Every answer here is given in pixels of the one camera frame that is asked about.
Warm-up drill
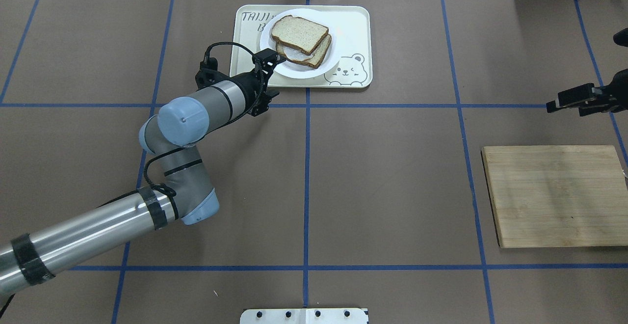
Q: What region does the wooden cutting board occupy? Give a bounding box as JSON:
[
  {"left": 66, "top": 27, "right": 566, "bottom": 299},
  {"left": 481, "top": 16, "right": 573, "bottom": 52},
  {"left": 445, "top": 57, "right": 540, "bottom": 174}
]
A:
[{"left": 481, "top": 145, "right": 628, "bottom": 248}]

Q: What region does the cream bear serving tray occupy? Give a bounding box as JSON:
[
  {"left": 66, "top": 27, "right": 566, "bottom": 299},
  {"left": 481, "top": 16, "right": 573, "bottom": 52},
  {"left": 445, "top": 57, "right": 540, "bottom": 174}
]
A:
[{"left": 233, "top": 4, "right": 373, "bottom": 89}]

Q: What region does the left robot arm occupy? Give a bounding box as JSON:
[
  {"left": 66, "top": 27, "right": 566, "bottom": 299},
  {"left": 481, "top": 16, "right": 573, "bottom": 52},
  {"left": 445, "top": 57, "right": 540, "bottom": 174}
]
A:
[{"left": 0, "top": 44, "right": 286, "bottom": 307}]

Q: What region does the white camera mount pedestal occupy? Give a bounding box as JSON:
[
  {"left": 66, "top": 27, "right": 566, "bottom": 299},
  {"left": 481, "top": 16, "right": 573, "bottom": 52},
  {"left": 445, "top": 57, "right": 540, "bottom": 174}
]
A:
[{"left": 239, "top": 308, "right": 369, "bottom": 324}]

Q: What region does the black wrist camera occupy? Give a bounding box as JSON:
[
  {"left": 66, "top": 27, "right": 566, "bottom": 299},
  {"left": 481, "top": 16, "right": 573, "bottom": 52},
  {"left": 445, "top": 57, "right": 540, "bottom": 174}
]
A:
[{"left": 613, "top": 28, "right": 628, "bottom": 48}]

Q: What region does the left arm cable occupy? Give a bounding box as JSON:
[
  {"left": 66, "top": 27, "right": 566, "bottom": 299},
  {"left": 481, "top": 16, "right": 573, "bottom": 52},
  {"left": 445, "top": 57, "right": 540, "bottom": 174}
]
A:
[{"left": 204, "top": 42, "right": 270, "bottom": 118}]

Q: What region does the bread slice under egg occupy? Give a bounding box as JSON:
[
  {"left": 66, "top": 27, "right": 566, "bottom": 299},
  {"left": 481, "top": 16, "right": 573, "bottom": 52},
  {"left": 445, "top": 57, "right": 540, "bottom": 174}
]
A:
[{"left": 276, "top": 34, "right": 332, "bottom": 69}]

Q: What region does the bread slice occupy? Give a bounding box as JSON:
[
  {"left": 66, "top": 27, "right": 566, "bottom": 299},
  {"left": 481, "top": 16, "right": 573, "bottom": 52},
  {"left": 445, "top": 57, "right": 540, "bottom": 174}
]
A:
[
  {"left": 276, "top": 34, "right": 332, "bottom": 69},
  {"left": 270, "top": 15, "right": 329, "bottom": 55}
]

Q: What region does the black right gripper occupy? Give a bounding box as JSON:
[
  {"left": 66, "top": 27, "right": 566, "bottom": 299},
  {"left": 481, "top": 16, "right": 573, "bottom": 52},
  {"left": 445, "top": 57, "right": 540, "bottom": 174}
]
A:
[{"left": 547, "top": 69, "right": 628, "bottom": 117}]

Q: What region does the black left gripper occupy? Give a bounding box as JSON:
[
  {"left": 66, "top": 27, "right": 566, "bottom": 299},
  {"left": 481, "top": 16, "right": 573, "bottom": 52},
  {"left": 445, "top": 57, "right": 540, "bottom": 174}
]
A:
[{"left": 231, "top": 48, "right": 287, "bottom": 117}]

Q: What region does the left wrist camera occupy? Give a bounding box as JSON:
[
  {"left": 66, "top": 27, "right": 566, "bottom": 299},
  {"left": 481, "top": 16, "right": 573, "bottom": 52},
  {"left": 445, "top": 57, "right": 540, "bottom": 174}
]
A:
[{"left": 195, "top": 57, "right": 230, "bottom": 91}]

